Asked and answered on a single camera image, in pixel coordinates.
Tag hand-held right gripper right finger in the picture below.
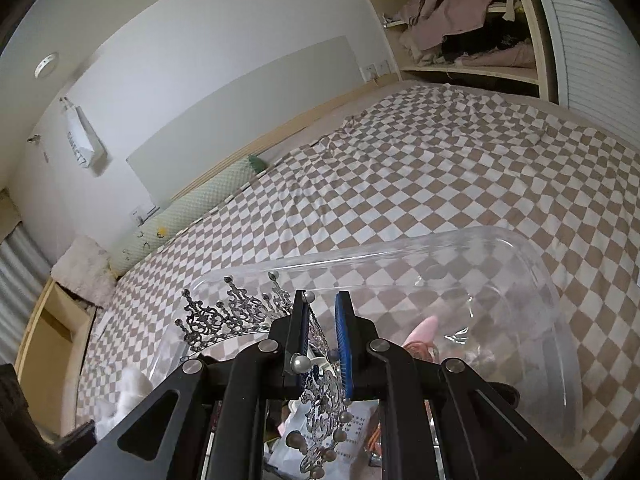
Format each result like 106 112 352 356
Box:
334 290 596 480

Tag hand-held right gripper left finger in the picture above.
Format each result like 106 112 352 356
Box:
64 289 316 480

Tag silver beaded tiara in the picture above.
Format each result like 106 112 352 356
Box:
175 270 351 480

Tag white printed packet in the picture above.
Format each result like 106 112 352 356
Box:
272 400 383 478

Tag clear plastic storage box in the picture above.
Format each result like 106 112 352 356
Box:
150 226 583 461

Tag pink soft item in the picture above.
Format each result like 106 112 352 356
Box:
402 316 441 361

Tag green bolster pillow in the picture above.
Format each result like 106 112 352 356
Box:
116 155 271 276

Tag checkered bed sheet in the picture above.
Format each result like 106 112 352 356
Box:
75 82 640 480

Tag white headboard panel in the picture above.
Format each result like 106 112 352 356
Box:
126 36 373 206

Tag white fluffy pillow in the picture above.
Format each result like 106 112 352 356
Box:
50 237 118 308

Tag wooden bedside shelf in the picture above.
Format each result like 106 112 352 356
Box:
15 277 98 441

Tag grey curtain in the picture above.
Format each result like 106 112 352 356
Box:
0 220 53 361

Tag white hanging bag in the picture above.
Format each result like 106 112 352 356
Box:
60 99 107 170

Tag beige curtain valance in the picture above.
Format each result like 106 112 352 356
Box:
0 187 26 241

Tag wooden wardrobe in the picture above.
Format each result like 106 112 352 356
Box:
362 0 561 106

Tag black clothes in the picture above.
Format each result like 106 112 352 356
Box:
440 22 526 61

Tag pink folded cloth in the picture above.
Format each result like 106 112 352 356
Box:
415 42 536 68

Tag pink crumpled clothes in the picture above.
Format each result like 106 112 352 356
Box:
397 0 516 53

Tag round ceiling light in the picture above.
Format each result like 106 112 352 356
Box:
34 52 59 78

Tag white slatted wardrobe door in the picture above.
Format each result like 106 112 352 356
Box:
522 0 640 131

